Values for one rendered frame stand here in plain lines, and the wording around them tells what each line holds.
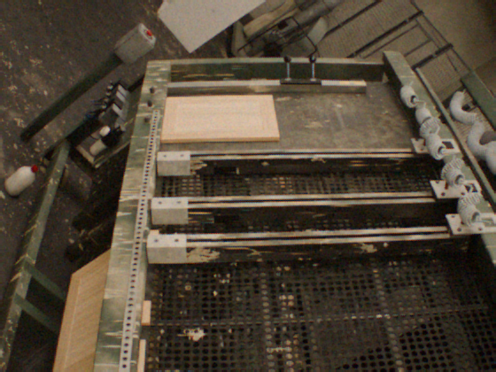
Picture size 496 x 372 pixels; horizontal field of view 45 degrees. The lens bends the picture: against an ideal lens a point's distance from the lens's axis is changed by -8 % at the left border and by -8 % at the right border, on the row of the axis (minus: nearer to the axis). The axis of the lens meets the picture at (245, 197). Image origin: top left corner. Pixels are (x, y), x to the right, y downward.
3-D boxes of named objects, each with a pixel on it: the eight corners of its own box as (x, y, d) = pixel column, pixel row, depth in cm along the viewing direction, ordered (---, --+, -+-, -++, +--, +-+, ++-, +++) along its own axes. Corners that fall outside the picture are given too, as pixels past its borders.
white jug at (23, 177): (6, 176, 301) (30, 155, 295) (19, 189, 306) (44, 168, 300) (1, 188, 294) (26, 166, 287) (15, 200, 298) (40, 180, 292)
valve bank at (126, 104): (89, 92, 298) (124, 64, 291) (107, 112, 306) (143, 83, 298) (69, 147, 259) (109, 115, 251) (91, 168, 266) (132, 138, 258)
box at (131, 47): (114, 42, 310) (141, 21, 304) (129, 58, 316) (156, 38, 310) (112, 51, 300) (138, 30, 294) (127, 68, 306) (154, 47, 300)
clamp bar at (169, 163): (158, 164, 249) (155, 111, 234) (448, 159, 253) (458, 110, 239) (157, 179, 241) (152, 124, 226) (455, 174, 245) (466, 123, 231)
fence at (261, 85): (167, 89, 300) (167, 82, 298) (363, 88, 304) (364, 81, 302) (167, 94, 296) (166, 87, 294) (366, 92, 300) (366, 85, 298)
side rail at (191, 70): (172, 78, 324) (171, 59, 317) (380, 77, 328) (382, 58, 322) (171, 83, 319) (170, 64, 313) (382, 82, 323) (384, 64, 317)
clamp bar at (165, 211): (153, 210, 225) (148, 153, 211) (470, 202, 230) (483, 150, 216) (151, 228, 217) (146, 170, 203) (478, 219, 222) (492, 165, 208)
